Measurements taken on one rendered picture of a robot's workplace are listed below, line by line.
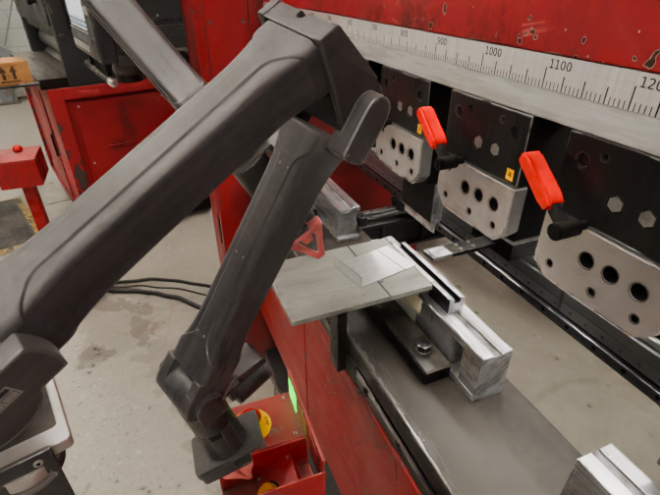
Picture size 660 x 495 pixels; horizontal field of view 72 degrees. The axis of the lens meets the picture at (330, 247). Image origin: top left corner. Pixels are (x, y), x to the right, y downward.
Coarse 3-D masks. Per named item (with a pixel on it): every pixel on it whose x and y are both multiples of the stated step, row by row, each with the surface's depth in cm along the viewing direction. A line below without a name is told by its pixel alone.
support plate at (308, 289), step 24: (384, 240) 93; (288, 264) 86; (312, 264) 86; (288, 288) 79; (312, 288) 79; (336, 288) 79; (360, 288) 79; (408, 288) 79; (288, 312) 73; (312, 312) 73; (336, 312) 74
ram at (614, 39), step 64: (320, 0) 95; (384, 0) 72; (448, 0) 58; (512, 0) 49; (576, 0) 42; (640, 0) 37; (384, 64) 76; (448, 64) 61; (640, 64) 38; (576, 128) 45; (640, 128) 39
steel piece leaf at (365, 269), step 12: (372, 252) 89; (336, 264) 84; (348, 264) 85; (360, 264) 85; (372, 264) 85; (384, 264) 85; (396, 264) 85; (348, 276) 82; (360, 276) 82; (372, 276) 82; (384, 276) 82
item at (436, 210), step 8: (408, 184) 82; (416, 184) 80; (424, 184) 77; (432, 184) 75; (408, 192) 83; (416, 192) 80; (424, 192) 78; (432, 192) 76; (408, 200) 84; (416, 200) 81; (424, 200) 78; (432, 200) 76; (440, 200) 76; (408, 208) 86; (416, 208) 81; (424, 208) 79; (432, 208) 77; (440, 208) 77; (416, 216) 84; (424, 216) 79; (432, 216) 77; (440, 216) 78; (424, 224) 82; (432, 224) 79; (432, 232) 80
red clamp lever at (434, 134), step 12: (420, 108) 62; (432, 108) 62; (420, 120) 62; (432, 120) 61; (432, 132) 61; (432, 144) 61; (444, 144) 61; (444, 156) 60; (456, 156) 60; (444, 168) 60
